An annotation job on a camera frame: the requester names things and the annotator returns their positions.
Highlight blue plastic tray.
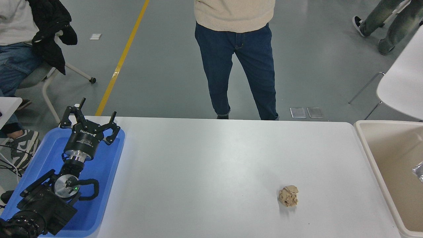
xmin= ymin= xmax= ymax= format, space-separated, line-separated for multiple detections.
xmin=0 ymin=127 xmax=126 ymax=238

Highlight black floor cables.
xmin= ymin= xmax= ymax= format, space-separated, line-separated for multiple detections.
xmin=0 ymin=142 xmax=24 ymax=177

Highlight white chair base leg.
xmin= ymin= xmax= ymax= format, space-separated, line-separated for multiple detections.
xmin=383 ymin=0 xmax=411 ymax=24

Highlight black jacket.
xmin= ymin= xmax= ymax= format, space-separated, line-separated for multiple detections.
xmin=27 ymin=0 xmax=78 ymax=76

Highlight silver foil plate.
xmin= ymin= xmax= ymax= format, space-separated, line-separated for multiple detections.
xmin=412 ymin=161 xmax=423 ymax=183

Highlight white chair with metal legs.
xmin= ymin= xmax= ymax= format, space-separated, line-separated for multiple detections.
xmin=348 ymin=25 xmax=423 ymax=121

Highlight large pale plastic bin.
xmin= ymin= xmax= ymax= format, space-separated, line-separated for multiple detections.
xmin=354 ymin=120 xmax=423 ymax=238

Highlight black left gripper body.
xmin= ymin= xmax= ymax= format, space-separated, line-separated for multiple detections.
xmin=65 ymin=121 xmax=107 ymax=156

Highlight person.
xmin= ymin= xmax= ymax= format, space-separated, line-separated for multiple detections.
xmin=194 ymin=0 xmax=280 ymax=121
xmin=0 ymin=0 xmax=41 ymax=170
xmin=352 ymin=0 xmax=423 ymax=56

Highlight crumpled tan paper ball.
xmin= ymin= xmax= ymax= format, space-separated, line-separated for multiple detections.
xmin=279 ymin=185 xmax=299 ymax=208

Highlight small white table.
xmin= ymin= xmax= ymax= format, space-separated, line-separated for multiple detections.
xmin=0 ymin=97 xmax=22 ymax=130

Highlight grey chair with white legs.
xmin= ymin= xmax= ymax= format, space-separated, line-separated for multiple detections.
xmin=18 ymin=30 xmax=97 ymax=123

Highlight clear floor plate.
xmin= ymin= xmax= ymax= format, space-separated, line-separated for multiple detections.
xmin=290 ymin=107 xmax=307 ymax=119
xmin=307 ymin=107 xmax=324 ymax=119

